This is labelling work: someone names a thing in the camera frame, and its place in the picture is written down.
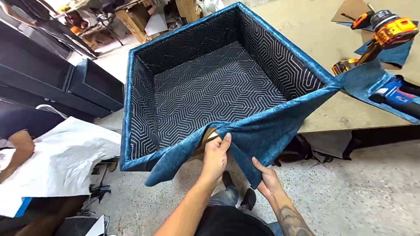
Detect wooden workbench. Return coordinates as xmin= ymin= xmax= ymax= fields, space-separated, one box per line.
xmin=115 ymin=0 xmax=201 ymax=44

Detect small dark blue upholstered box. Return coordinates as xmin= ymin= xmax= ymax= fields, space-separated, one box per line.
xmin=66 ymin=58 xmax=125 ymax=113

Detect person's right hand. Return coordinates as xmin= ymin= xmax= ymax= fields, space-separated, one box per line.
xmin=252 ymin=156 xmax=283 ymax=200

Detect large wooden work table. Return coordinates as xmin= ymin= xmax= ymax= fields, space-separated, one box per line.
xmin=243 ymin=0 xmax=420 ymax=134

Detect person's left hand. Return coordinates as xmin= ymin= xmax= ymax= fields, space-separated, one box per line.
xmin=202 ymin=132 xmax=232 ymax=185

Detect large white fabric sheet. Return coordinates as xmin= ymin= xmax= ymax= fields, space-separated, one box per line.
xmin=0 ymin=116 xmax=122 ymax=218

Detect white plastic bag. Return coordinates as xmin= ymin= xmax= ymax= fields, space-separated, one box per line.
xmin=198 ymin=0 xmax=226 ymax=16

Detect black red bag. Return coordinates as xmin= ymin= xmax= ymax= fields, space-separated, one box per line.
xmin=274 ymin=134 xmax=313 ymax=165

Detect person's legs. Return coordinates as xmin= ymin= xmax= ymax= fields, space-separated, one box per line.
xmin=206 ymin=170 xmax=285 ymax=236

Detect person's right forearm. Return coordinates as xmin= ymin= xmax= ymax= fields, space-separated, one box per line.
xmin=268 ymin=186 xmax=315 ymax=236

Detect blue fabric flap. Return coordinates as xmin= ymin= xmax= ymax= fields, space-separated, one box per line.
xmin=144 ymin=121 xmax=273 ymax=189

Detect blue black pneumatic stapler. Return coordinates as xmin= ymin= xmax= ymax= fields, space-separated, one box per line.
xmin=369 ymin=74 xmax=420 ymax=120

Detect brown cardboard piece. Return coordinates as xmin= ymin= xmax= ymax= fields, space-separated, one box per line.
xmin=331 ymin=0 xmax=375 ymax=27

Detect orange black hand tool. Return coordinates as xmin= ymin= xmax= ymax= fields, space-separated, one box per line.
xmin=341 ymin=10 xmax=375 ymax=31

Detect yellow black cordless power tool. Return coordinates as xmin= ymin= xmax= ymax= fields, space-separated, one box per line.
xmin=331 ymin=10 xmax=420 ymax=76

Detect large dark blue upholstered furniture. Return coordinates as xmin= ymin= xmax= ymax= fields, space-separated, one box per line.
xmin=0 ymin=20 xmax=112 ymax=123

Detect cluttered work table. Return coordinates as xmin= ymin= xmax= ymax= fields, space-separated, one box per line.
xmin=54 ymin=0 xmax=124 ymax=50

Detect person's left forearm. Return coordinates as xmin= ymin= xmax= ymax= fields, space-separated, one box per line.
xmin=154 ymin=174 xmax=221 ymax=236

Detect long blue fabric piece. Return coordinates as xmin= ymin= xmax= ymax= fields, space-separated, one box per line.
xmin=335 ymin=59 xmax=420 ymax=125

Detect blue upholstered box, patterned lining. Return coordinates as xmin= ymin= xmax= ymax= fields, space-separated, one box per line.
xmin=119 ymin=2 xmax=342 ymax=172

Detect small blue fabric scrap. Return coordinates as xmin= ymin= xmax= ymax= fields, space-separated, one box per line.
xmin=354 ymin=21 xmax=419 ymax=70

